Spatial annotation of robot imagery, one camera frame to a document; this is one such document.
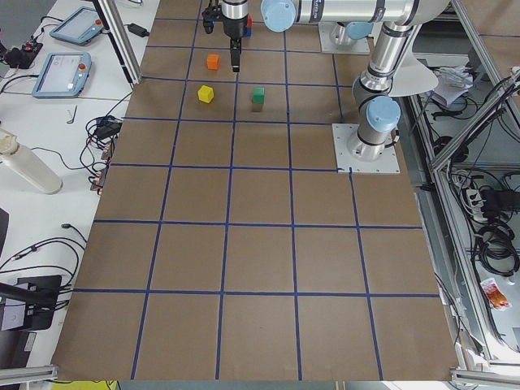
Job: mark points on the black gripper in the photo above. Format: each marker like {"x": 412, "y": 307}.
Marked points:
{"x": 234, "y": 28}

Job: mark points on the red wooden block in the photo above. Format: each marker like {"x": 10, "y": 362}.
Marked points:
{"x": 250, "y": 21}

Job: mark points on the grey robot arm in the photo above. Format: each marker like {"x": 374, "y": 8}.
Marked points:
{"x": 383, "y": 30}

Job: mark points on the orange wooden block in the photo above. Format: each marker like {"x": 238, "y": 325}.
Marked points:
{"x": 213, "y": 62}

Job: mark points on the green wooden block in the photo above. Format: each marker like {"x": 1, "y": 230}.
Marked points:
{"x": 258, "y": 95}

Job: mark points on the yellow wooden block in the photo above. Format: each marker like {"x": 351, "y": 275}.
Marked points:
{"x": 206, "y": 94}

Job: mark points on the black power adapter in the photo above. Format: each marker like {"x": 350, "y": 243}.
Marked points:
{"x": 138, "y": 30}

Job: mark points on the blue teach pendant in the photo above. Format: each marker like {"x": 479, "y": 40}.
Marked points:
{"x": 63, "y": 75}
{"x": 80, "y": 28}

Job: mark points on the white chair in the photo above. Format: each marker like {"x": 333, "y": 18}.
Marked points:
{"x": 412, "y": 77}

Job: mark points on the white bottle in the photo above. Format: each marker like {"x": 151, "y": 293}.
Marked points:
{"x": 20, "y": 159}

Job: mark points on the aluminium frame post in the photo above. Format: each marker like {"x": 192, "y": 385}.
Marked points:
{"x": 112, "y": 23}

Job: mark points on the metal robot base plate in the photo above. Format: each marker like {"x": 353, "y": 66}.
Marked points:
{"x": 353, "y": 156}

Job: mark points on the black camera stand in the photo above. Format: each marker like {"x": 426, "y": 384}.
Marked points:
{"x": 30, "y": 304}

